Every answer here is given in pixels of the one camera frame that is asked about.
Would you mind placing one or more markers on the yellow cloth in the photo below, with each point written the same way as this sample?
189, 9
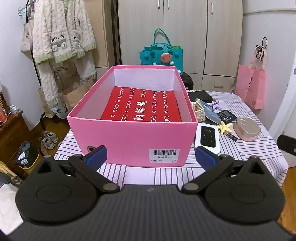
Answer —
9, 171

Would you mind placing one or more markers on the red label bottle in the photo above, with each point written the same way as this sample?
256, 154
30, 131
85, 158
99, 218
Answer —
2, 109

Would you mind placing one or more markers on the pink cardboard box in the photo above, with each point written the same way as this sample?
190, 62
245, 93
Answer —
129, 139

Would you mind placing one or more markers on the grey pocket router body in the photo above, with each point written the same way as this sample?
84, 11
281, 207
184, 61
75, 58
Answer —
211, 114

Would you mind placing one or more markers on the cream claw hair clip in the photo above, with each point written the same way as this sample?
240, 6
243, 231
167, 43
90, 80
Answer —
198, 112

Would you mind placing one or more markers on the pink tote bag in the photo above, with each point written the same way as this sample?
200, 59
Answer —
253, 88

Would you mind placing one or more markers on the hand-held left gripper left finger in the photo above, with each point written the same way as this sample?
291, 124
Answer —
98, 155

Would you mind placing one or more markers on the black coat rack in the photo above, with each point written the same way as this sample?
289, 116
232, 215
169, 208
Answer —
37, 71

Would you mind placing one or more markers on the small dark cylindrical item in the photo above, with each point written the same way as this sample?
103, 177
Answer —
232, 136

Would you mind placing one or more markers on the canvas tote bag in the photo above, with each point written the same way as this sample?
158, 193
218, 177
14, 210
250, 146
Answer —
26, 38

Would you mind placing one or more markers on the yellow starfish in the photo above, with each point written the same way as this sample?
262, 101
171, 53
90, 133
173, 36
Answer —
224, 127

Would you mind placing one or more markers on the beige wardrobe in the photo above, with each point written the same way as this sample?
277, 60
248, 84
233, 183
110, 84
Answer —
189, 34

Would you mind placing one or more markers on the black flat box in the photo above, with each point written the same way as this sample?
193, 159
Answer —
200, 95

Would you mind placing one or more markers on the purple hair clip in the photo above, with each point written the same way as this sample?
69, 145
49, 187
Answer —
216, 106

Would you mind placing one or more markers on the white crumpled bag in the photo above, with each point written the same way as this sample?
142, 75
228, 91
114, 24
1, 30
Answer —
234, 89

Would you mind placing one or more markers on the grey sneaker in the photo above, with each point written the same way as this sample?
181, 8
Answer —
46, 143
52, 136

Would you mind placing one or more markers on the black suitcase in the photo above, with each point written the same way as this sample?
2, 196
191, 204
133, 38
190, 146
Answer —
186, 81

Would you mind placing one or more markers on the white refrigerator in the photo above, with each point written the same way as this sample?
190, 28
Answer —
272, 27

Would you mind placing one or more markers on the bin with black bag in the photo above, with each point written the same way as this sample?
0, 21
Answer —
27, 155

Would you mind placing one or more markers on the teal felt handbag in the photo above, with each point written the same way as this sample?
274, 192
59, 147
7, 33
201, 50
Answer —
152, 56

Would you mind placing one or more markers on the red printed bag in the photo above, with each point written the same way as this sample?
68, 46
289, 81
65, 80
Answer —
138, 104

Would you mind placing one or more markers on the white pocket router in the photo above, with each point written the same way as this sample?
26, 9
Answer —
208, 136

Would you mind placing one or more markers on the wooden cabinet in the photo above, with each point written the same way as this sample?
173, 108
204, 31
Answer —
11, 139

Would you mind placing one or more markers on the beige cabinet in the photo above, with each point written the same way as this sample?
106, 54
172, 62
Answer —
101, 30

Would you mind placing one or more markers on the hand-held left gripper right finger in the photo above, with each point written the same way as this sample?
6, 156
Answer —
205, 158

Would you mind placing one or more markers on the gold tin case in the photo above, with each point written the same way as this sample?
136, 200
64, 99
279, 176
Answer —
246, 128

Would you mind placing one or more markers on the black battery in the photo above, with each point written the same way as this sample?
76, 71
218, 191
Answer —
226, 116

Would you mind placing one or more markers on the striped tablecloth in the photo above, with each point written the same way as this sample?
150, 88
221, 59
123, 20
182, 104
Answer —
249, 153

